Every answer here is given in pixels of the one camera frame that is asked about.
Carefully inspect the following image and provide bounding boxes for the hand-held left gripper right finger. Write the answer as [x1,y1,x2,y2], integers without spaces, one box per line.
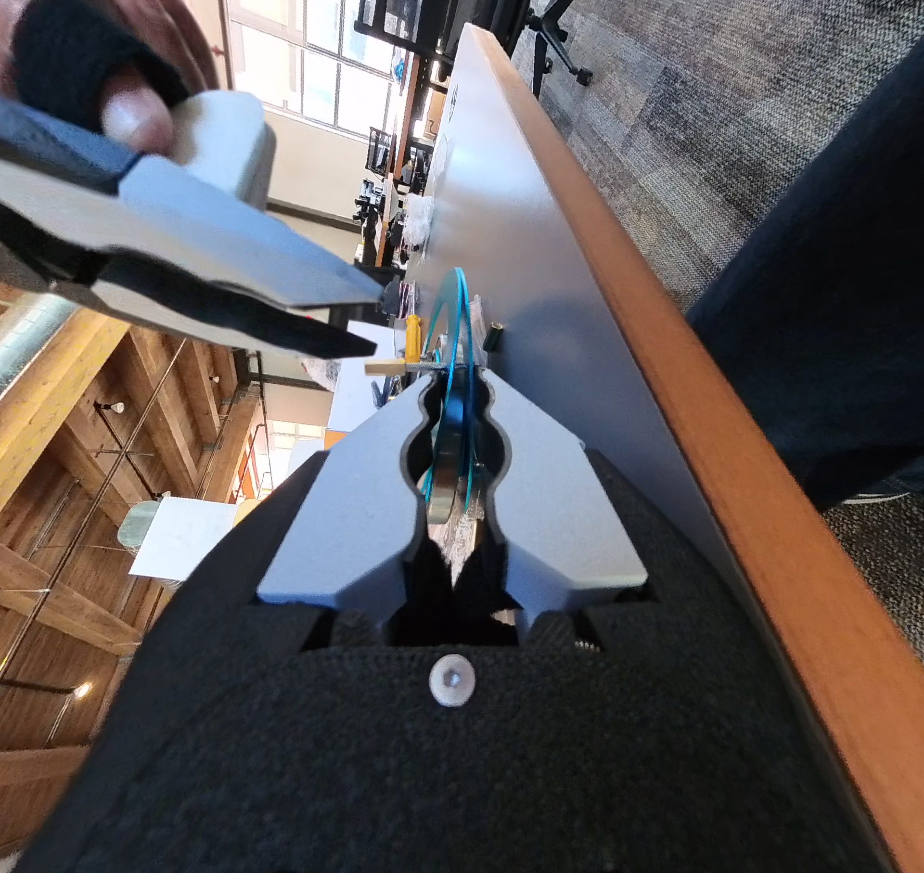
[473,368,649,644]

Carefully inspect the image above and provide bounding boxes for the blue round metal turntable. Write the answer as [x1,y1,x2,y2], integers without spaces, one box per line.
[417,267,501,525]

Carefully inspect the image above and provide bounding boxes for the white and tan carton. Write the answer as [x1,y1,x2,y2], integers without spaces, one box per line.
[128,496,261,579]

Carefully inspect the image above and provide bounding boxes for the clear plastic bag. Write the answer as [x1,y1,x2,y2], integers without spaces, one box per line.
[433,498,486,579]

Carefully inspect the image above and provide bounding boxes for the grey desk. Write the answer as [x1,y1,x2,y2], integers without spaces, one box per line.
[393,21,924,873]

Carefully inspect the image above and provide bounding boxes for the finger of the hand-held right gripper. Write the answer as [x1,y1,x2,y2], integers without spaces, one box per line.
[0,154,385,311]
[51,256,380,361]

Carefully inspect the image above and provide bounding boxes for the paned window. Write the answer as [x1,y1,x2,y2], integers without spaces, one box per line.
[224,0,407,142]

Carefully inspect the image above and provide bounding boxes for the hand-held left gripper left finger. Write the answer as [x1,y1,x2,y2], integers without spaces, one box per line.
[256,373,443,646]

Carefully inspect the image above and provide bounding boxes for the person's blue jeans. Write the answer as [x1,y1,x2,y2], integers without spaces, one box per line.
[686,43,924,513]

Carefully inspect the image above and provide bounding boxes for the clear bag of white parts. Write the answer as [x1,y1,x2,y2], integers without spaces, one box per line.
[403,194,436,247]

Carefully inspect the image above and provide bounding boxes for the person's right hand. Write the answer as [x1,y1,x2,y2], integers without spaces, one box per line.
[0,0,221,159]

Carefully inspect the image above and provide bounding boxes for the brass standoff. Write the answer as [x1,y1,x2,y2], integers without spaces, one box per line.
[364,357,445,377]

